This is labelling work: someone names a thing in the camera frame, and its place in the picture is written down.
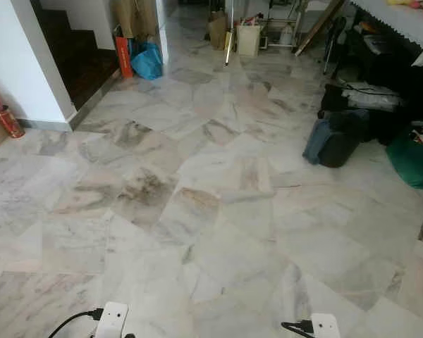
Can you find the large brown paper bag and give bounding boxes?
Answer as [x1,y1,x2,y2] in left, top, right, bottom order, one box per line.
[113,0,160,40]

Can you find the black and blue backpack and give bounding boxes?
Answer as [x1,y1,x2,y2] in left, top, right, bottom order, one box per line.
[302,109,372,169]

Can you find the cream paper bag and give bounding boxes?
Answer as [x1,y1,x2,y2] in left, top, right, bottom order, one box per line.
[235,23,262,58]

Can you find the orange-red flat box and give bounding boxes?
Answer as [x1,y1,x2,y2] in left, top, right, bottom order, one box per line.
[114,35,135,79]

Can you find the black folded metal stand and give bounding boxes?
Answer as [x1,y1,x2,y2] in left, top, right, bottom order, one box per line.
[323,15,348,77]

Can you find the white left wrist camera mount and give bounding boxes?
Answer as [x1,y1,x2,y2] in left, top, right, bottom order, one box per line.
[94,301,130,338]

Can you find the black duffel bag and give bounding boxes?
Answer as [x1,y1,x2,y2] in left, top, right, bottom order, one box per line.
[319,82,408,142]

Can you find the small brown paper bag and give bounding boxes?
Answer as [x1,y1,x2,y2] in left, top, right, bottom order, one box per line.
[207,10,229,51]

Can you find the dark wooden staircase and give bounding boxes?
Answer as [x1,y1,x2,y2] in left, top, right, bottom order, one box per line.
[30,0,121,111]

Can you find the table with white cloth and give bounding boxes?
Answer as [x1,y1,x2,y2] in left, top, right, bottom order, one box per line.
[349,0,423,68]

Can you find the metal wire rack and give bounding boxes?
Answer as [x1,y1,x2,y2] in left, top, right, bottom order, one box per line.
[264,0,304,50]

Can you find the green fabric bag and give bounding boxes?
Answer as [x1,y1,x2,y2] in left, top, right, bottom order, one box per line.
[386,132,423,192]

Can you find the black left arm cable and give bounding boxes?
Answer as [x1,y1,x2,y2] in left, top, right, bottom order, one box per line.
[47,308,105,338]

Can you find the blue plastic bag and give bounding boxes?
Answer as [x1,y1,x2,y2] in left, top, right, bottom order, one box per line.
[130,40,165,81]

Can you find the long wooden plank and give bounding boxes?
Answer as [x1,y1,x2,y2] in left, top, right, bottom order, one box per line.
[294,0,348,57]

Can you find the pale yellow stick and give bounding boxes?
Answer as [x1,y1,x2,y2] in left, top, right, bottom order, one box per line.
[223,27,234,67]

